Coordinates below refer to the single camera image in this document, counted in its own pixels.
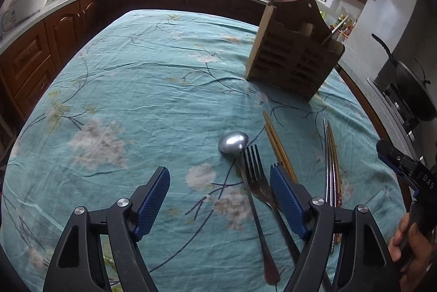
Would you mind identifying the person's right hand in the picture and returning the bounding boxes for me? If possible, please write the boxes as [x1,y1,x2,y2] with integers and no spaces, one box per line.
[388,213,437,285]

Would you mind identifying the black wok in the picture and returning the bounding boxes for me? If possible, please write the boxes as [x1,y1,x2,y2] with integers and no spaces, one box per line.
[371,33,437,122]

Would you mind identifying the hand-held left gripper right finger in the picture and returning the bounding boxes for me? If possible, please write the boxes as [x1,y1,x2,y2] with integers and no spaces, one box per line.
[270,163,401,292]

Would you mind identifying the wooden lower kitchen cabinets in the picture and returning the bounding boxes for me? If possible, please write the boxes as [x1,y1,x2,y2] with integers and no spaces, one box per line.
[0,0,270,120]

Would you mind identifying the wooden chopstick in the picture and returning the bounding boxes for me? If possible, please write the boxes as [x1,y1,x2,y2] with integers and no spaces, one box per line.
[262,111,291,177]
[264,113,299,183]

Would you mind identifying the thin wooden stick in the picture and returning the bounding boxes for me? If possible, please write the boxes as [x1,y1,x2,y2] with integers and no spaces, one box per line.
[321,16,349,46]

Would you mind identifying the metal fork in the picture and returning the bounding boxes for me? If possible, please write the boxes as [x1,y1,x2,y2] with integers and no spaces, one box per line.
[242,144,333,292]

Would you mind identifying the wooden utensil holder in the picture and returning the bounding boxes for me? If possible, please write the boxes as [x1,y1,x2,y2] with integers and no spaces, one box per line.
[245,0,346,102]

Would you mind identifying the metal spoon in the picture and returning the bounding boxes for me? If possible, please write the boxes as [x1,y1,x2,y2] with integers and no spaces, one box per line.
[218,130,281,286]

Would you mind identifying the condiment bottles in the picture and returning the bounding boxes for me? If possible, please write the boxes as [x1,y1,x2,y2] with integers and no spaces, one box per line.
[332,14,358,41]

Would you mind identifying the white and red rice cooker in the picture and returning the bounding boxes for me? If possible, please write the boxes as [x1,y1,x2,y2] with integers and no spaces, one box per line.
[2,0,50,31]

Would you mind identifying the teal floral tablecloth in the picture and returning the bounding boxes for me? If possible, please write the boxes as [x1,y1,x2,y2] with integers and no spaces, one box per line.
[0,9,410,292]

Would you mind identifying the gas stove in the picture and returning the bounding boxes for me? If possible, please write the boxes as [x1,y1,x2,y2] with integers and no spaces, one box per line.
[367,74,421,144]

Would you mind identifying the metal chopstick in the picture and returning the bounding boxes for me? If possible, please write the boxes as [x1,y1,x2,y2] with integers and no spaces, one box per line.
[326,120,343,245]
[323,118,335,255]

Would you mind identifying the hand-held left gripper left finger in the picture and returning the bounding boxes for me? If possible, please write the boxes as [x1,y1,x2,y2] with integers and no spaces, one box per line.
[43,166,170,292]

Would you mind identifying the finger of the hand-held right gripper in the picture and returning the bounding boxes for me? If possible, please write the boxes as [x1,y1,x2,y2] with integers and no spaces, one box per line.
[376,139,419,177]

